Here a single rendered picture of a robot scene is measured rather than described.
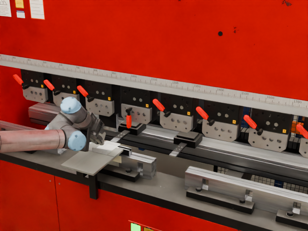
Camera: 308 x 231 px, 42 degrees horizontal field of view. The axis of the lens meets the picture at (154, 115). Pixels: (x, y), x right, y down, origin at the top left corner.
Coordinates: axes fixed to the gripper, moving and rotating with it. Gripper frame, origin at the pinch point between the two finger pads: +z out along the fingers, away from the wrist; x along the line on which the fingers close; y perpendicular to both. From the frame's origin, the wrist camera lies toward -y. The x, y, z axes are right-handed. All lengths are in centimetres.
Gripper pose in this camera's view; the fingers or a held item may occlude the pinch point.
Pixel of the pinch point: (99, 144)
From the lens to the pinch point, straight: 197.1
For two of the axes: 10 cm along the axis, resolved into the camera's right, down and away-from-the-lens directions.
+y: 3.4, -8.6, 3.9
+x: -9.0, -1.8, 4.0
